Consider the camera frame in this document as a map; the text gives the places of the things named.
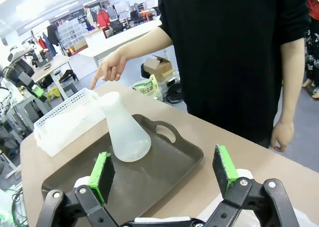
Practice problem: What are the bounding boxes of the black jacket on rack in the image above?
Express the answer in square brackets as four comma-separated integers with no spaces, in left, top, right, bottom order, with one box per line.
[46,24,60,46]

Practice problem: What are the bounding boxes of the open brown cardboard box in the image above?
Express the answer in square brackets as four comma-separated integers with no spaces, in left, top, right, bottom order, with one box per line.
[144,54,174,80]

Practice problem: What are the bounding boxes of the white top work desk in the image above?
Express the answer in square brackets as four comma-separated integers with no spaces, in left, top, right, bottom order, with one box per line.
[31,54,72,101]

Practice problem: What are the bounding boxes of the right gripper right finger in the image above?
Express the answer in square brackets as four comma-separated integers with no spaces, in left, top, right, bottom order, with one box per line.
[206,144,300,227]

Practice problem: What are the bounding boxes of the person's black shirt torso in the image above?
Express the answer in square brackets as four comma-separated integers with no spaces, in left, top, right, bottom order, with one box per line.
[156,0,312,148]

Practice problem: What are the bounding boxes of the person's right forearm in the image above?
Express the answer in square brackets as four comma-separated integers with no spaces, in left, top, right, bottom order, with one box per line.
[119,26,174,63]

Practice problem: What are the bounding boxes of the black cable coil on floor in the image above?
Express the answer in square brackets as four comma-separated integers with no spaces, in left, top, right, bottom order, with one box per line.
[162,82,185,105]

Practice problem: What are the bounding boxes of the person's left hand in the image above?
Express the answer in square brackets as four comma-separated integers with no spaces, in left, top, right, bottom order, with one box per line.
[270,121,295,153]

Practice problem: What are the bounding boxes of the green and white printed bag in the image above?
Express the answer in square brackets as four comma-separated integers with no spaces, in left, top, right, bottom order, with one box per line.
[133,74,160,99]

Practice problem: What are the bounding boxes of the person's right hand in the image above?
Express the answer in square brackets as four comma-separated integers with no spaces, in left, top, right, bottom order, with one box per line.
[89,49,128,90]

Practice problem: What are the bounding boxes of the dark brown serving tray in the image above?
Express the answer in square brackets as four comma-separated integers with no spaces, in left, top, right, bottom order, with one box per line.
[41,113,204,227]

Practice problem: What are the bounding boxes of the flat cardboard box with orange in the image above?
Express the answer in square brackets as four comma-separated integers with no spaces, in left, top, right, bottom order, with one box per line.
[66,41,88,56]

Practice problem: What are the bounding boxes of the person in beige jacket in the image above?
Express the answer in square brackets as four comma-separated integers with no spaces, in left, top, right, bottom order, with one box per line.
[83,5,97,30]

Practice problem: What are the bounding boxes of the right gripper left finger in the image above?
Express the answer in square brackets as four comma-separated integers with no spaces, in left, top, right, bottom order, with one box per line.
[36,151,120,227]

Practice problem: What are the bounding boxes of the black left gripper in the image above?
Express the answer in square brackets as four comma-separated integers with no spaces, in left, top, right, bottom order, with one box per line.
[11,61,45,98]

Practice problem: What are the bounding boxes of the yellow plastic bag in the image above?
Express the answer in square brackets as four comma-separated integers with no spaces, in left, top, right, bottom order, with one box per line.
[46,87,62,103]

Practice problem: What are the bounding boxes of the translucent plastic conical flask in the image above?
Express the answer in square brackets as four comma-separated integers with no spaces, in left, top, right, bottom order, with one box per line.
[96,91,152,162]

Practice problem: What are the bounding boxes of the white perforated plastic basket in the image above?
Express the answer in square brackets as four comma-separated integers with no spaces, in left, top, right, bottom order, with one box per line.
[33,87,107,158]

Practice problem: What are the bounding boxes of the long white counter desk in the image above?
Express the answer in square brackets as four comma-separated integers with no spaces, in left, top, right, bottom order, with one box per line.
[78,20,165,69]

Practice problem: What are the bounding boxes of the person in red jacket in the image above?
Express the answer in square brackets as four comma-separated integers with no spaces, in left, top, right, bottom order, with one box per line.
[96,9,111,31]

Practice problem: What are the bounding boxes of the person's left forearm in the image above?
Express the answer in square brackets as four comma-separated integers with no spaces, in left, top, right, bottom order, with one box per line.
[273,36,306,128]

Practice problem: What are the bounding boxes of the white stacked storage drawers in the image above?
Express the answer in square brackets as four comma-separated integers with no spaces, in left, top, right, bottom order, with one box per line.
[57,20,81,49]

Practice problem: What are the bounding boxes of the person in patterned skirt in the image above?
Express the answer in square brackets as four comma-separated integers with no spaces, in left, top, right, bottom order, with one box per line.
[303,0,319,99]

